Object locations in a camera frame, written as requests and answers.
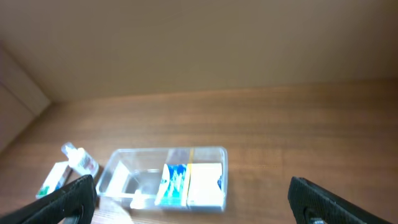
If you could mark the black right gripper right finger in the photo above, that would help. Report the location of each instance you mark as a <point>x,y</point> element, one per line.
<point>311,204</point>

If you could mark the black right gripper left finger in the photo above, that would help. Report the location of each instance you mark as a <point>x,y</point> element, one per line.
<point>72,203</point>

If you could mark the white green Panadol box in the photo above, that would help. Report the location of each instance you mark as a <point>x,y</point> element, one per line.
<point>55,179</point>

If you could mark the blue VapoDrops box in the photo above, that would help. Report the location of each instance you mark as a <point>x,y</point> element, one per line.
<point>174,186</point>

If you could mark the white medicine box in container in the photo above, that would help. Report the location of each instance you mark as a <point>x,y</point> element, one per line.
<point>205,185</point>

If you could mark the clear plastic container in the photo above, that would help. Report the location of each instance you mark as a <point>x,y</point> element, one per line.
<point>131,177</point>

